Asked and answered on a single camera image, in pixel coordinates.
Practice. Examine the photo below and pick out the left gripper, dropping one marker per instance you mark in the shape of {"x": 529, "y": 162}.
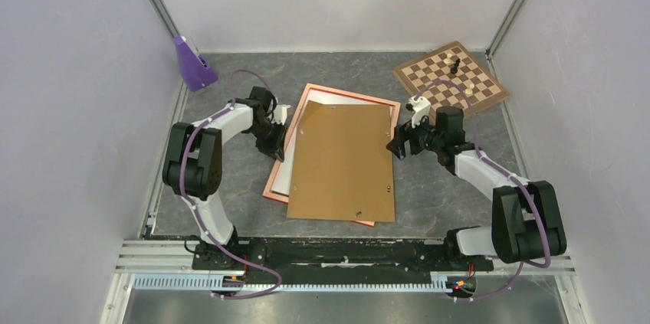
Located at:
{"x": 276, "y": 148}

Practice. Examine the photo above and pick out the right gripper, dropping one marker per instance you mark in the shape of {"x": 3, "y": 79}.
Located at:
{"x": 404, "y": 132}

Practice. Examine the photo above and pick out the orange picture frame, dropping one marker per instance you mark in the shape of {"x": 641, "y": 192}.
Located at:
{"x": 336, "y": 166}

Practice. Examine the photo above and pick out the brown frame backing board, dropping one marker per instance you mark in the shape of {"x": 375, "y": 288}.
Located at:
{"x": 341, "y": 169}

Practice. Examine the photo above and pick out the mountain landscape photo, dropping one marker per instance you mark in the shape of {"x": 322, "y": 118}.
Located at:
{"x": 277, "y": 186}

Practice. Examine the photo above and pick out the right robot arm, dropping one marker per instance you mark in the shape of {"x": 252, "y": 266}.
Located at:
{"x": 526, "y": 225}

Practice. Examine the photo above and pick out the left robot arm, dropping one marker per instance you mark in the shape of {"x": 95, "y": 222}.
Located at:
{"x": 193, "y": 167}

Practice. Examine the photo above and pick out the white chess piece lower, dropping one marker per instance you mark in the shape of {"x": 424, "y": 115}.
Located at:
{"x": 469, "y": 90}

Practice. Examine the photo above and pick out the black chess piece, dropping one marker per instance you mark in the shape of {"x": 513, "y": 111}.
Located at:
{"x": 455, "y": 66}

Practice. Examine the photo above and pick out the wooden chessboard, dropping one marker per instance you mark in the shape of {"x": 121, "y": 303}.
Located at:
{"x": 429, "y": 76}

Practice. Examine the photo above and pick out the purple plastic stand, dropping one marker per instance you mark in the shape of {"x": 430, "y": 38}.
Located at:
{"x": 196, "y": 72}

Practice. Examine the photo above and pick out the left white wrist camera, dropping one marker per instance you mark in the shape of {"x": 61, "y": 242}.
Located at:
{"x": 280, "y": 114}

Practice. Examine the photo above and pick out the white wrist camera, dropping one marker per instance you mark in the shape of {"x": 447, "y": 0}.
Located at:
{"x": 420, "y": 107}
{"x": 280, "y": 114}

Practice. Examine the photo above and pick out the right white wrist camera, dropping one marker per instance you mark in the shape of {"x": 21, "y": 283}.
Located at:
{"x": 420, "y": 107}

